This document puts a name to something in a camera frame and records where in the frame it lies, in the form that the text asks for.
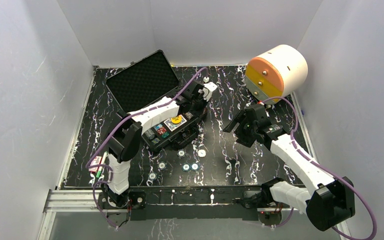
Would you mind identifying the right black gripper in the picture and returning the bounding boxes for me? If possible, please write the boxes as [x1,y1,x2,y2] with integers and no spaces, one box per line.
[223,109,257,148]

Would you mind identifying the yellow big blind button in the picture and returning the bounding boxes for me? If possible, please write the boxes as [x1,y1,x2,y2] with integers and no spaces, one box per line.
[170,115,183,125]

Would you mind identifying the blue playing card deck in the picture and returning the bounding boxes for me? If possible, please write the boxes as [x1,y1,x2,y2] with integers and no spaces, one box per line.
[163,115,187,132]

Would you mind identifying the white one chip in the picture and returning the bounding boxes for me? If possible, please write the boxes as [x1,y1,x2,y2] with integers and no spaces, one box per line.
[198,149,206,158]

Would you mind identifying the blue fifty chip lowest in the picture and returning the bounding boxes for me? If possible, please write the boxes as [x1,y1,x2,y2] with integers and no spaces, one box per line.
[148,172,157,181]

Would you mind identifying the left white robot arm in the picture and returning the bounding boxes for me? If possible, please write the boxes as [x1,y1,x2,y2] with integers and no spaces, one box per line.
[102,80,218,208]

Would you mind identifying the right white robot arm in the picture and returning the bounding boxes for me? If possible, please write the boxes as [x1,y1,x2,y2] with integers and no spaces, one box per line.
[223,104,355,231]

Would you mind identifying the black poker set case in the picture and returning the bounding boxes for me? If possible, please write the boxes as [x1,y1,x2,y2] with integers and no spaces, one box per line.
[105,49,208,154]

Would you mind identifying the orange blue chip stack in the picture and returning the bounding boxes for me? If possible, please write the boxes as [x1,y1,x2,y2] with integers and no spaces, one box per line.
[184,112,196,121]

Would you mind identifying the light blue chip stack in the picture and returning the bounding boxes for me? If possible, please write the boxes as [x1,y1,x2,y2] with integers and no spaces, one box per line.
[153,123,170,139]

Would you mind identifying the pale green chip stack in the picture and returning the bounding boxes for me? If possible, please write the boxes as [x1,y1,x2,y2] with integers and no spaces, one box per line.
[144,129,161,145]

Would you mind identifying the white cylindrical drawer unit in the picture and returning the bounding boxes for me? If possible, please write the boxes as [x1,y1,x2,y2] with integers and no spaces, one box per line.
[245,44,308,105]

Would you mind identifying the teal fifty chip right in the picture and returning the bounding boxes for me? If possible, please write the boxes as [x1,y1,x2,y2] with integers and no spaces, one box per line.
[190,162,200,172]

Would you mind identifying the teal fifty chip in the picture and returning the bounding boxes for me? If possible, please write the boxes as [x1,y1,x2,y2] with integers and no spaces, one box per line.
[190,162,200,172]
[182,163,191,172]

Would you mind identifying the teal fifty chip left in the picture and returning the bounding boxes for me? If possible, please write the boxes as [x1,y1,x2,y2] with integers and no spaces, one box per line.
[182,163,191,172]

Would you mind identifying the red white small box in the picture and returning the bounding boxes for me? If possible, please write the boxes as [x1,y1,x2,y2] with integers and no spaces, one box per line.
[89,156,102,173]

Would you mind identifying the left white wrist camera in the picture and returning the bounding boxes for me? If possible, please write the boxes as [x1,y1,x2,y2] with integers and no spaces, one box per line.
[203,76,218,102]

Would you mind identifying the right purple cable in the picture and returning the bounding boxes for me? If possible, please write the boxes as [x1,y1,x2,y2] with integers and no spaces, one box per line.
[261,96,378,240]

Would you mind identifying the purple cable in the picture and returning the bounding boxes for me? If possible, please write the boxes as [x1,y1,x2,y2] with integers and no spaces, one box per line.
[261,96,378,240]
[85,66,210,229]

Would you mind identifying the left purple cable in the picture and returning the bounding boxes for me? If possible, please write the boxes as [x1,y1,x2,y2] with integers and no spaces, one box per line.
[85,66,210,229]

